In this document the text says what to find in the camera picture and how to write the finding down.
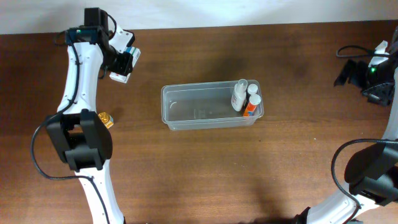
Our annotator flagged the orange tube white cap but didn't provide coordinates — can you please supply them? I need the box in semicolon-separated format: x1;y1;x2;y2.
243;94;261;117

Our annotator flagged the white Panadol box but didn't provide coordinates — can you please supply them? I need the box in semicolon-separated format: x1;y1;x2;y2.
109;46;141;83

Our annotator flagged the right black cable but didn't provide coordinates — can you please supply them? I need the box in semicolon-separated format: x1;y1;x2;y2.
330;45;398;224

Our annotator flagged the small gold-lidded balm jar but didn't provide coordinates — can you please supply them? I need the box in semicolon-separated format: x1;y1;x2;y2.
98;112;114;129

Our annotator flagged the white spray bottle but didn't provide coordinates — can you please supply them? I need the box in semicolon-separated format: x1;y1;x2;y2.
231;79;248;112

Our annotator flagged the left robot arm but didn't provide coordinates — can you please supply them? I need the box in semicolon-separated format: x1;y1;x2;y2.
42;7;140;223

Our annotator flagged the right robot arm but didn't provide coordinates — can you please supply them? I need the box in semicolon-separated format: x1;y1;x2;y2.
291;33;397;224

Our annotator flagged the black cable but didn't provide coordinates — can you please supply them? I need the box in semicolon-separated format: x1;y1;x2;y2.
30;12;118;224
330;45;398;224

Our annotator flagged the left black cable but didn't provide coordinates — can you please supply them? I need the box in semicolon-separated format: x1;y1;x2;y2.
30;12;118;224

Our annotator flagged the dark bottle white cap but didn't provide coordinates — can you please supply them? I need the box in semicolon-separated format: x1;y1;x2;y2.
247;83;258;95

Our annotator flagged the clear plastic container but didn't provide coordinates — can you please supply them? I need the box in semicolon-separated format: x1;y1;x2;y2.
160;80;264;131

